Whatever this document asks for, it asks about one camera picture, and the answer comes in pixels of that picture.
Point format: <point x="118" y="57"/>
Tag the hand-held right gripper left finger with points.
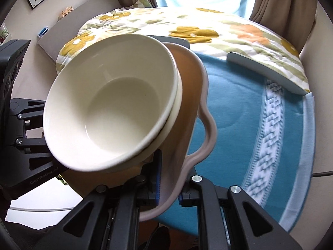
<point x="157" y="187"/>

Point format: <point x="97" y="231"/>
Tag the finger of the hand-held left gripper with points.
<point x="31" y="172"/>
<point x="28" y="125"/>

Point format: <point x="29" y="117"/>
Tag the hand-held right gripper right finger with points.
<point x="188" y="195"/>

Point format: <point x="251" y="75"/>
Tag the large white plate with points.
<point x="39" y="195"/>

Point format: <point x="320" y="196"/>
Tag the plain cream bowl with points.
<point x="109" y="104"/>

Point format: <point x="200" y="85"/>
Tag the pink plastic basin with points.
<point x="190" y="109"/>

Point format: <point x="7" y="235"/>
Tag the small blue box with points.
<point x="42" y="31"/>

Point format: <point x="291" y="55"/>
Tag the small wooden ornament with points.
<point x="65" y="12"/>

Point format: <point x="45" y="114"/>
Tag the grey padded headboard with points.
<point x="85" y="15"/>

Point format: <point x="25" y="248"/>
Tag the teal tablecloth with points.
<point x="234" y="109"/>

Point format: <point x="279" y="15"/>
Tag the grey-blue board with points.
<point x="273" y="75"/>
<point x="177" y="41"/>

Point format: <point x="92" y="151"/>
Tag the floral quilt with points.
<point x="221" y="41"/>

